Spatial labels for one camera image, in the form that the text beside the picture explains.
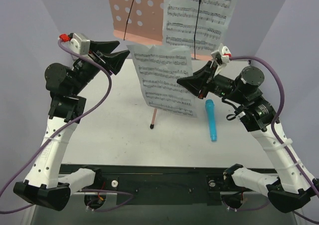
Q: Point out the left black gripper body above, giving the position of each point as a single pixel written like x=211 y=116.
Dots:
x=98 y=59

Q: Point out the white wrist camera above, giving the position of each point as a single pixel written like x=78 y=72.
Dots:
x=220 y=58
x=76 y=42

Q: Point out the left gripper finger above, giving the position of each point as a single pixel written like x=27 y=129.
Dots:
x=103 y=46
x=113 y=62

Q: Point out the pink perforated music stand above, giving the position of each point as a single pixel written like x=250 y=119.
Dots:
x=138 y=21

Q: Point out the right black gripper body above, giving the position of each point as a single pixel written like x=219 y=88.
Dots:
x=207 y=80

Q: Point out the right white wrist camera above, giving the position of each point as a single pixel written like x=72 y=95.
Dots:
x=220 y=58

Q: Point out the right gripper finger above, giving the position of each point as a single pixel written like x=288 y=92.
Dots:
x=204 y=73
x=195 y=84

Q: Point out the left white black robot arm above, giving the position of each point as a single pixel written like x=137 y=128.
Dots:
x=42 y=186

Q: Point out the blue toy microphone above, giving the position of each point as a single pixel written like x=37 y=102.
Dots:
x=209 y=107

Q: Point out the sheet music page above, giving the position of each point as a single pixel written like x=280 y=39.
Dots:
x=200 y=25
x=158 y=68

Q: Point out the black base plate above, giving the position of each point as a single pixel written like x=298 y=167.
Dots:
x=166 y=185

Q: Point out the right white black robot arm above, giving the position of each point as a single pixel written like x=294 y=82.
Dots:
x=293 y=186

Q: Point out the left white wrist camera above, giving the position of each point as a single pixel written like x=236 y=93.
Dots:
x=76 y=42

